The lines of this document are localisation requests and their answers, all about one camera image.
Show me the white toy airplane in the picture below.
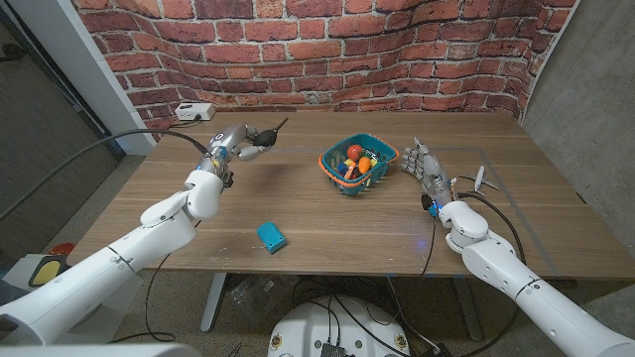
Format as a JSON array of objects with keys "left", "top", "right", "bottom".
[{"left": 458, "top": 165, "right": 501, "bottom": 192}]

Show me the teal basket with orange rim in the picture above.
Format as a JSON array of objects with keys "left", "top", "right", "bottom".
[{"left": 317, "top": 132, "right": 401, "bottom": 197}]

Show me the clear plastic bag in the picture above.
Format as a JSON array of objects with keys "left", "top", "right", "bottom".
[{"left": 226, "top": 274, "right": 299, "bottom": 318}]

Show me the yellow and red button box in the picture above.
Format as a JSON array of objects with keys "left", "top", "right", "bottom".
[{"left": 14, "top": 241, "right": 76, "bottom": 290}]

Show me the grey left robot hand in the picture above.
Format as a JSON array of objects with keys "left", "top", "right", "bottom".
[{"left": 197, "top": 122, "right": 273, "bottom": 188}]

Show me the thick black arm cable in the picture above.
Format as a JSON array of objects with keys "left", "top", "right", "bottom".
[
  {"left": 454, "top": 190, "right": 528, "bottom": 267},
  {"left": 0, "top": 128, "right": 209, "bottom": 222}
]

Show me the white table leg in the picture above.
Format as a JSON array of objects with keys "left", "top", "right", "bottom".
[{"left": 199, "top": 272, "right": 228, "bottom": 333}]

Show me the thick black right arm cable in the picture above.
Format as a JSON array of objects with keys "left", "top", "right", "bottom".
[{"left": 454, "top": 190, "right": 528, "bottom": 267}]

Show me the teal toy phone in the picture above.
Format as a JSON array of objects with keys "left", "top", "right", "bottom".
[{"left": 256, "top": 221, "right": 288, "bottom": 255}]

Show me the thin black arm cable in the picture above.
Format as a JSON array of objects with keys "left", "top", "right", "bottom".
[
  {"left": 109, "top": 220, "right": 202, "bottom": 344},
  {"left": 421, "top": 215, "right": 438, "bottom": 277}
]

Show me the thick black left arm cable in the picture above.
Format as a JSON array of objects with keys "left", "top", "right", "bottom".
[{"left": 0, "top": 128, "right": 209, "bottom": 222}]

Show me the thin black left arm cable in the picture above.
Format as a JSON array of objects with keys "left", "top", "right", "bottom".
[{"left": 109, "top": 220, "right": 202, "bottom": 344}]

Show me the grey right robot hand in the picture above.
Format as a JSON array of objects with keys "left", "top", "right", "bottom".
[{"left": 401, "top": 136, "right": 455, "bottom": 209}]

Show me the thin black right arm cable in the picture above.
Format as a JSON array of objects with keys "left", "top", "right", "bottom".
[{"left": 421, "top": 215, "right": 438, "bottom": 277}]

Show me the white robot torso edge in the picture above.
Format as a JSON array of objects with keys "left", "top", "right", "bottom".
[{"left": 0, "top": 343, "right": 199, "bottom": 357}]

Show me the black rubber air blower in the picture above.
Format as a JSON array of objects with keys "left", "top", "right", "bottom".
[{"left": 252, "top": 117, "right": 290, "bottom": 149}]

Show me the grey table leg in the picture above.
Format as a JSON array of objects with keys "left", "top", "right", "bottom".
[{"left": 451, "top": 277, "right": 483, "bottom": 341}]

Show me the white power socket box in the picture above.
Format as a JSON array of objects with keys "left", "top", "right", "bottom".
[{"left": 174, "top": 102, "right": 217, "bottom": 122}]

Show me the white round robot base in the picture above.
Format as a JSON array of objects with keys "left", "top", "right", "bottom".
[{"left": 267, "top": 296, "right": 412, "bottom": 357}]

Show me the red brick print backdrop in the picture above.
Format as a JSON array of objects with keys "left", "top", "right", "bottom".
[{"left": 71, "top": 0, "right": 581, "bottom": 143}]

